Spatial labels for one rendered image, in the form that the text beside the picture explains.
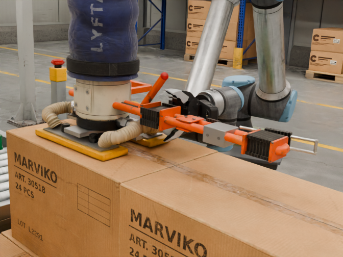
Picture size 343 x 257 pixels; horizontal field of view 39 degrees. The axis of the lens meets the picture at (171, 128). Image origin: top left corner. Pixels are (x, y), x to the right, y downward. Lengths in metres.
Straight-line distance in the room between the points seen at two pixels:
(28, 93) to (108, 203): 3.97
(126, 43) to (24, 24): 3.71
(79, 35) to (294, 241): 0.83
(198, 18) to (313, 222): 9.07
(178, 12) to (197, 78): 10.30
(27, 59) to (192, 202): 4.15
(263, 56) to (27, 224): 1.08
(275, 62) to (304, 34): 8.40
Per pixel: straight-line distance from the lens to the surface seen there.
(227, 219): 1.10
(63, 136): 1.55
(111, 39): 1.44
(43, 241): 1.68
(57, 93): 2.65
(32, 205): 1.68
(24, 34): 5.13
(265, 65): 2.00
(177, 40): 11.85
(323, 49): 8.86
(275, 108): 2.14
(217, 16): 1.78
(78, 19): 1.47
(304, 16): 10.38
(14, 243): 1.84
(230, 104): 1.58
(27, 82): 5.21
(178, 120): 1.32
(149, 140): 1.53
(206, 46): 1.74
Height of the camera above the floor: 1.43
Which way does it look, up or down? 16 degrees down
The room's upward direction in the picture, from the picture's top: 2 degrees clockwise
